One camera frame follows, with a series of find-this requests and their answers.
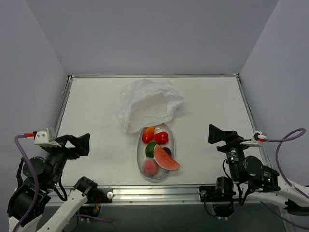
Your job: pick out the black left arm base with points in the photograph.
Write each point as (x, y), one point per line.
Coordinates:
(92, 209)

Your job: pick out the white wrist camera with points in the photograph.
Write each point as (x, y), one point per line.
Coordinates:
(45, 137)
(257, 140)

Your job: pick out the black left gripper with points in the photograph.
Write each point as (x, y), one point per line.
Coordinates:
(65, 146)

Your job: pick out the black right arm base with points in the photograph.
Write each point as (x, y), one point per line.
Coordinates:
(221, 200)

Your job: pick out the red orange fake mango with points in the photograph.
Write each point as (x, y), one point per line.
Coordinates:
(148, 134)

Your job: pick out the red fake fruit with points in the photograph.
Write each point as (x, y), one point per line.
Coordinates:
(161, 137)

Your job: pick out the white plastic bag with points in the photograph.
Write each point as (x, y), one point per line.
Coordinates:
(147, 102)

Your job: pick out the pink fake fruit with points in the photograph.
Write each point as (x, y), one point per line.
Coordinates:
(150, 167)

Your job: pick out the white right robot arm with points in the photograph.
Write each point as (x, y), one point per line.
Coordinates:
(292, 197)

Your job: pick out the dark purple fake plum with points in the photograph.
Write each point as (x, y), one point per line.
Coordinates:
(168, 151)

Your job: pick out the white oval plate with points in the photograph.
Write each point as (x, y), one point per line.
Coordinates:
(141, 157)

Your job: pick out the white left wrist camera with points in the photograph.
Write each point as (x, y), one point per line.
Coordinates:
(45, 137)

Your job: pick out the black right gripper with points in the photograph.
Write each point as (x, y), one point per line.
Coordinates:
(230, 142)

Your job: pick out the aluminium front rail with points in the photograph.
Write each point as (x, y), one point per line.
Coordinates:
(152, 193)

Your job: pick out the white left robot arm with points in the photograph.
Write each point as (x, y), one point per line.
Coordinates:
(26, 206)

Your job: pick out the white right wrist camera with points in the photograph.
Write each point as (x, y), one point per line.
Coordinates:
(257, 140)

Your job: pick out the fake watermelon slice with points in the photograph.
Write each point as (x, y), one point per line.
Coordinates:
(164, 160)

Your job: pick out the green fake lime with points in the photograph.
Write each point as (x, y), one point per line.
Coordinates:
(150, 149)

